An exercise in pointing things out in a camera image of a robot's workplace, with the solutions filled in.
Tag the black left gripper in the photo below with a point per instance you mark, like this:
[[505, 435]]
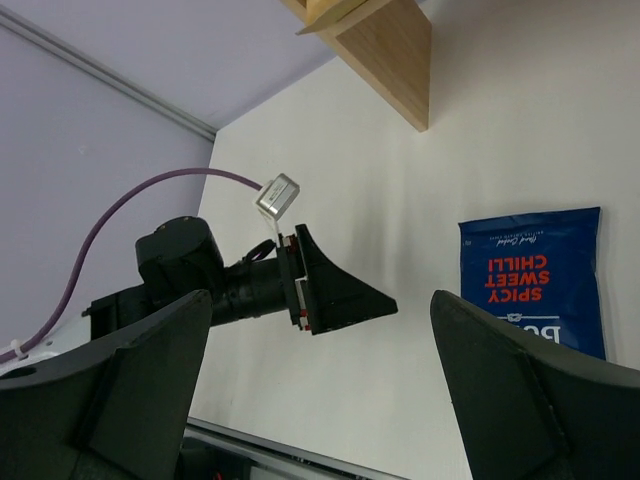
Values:
[[269, 278]]

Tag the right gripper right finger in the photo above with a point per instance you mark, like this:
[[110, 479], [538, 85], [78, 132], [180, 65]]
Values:
[[528, 408]]

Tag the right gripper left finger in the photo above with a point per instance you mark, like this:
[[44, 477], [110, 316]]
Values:
[[114, 408]]

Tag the upside-down Burts spicy chilli bag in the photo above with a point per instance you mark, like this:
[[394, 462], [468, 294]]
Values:
[[537, 271]]

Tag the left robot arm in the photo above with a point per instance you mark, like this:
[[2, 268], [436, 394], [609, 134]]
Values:
[[179, 257]]

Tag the wooden two-tier shelf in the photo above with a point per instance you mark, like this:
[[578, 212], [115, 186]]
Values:
[[387, 43]]

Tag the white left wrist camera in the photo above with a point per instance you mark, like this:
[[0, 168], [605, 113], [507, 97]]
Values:
[[275, 198]]

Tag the aluminium mounting rail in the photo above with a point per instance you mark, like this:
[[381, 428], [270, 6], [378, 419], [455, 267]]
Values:
[[268, 459]]

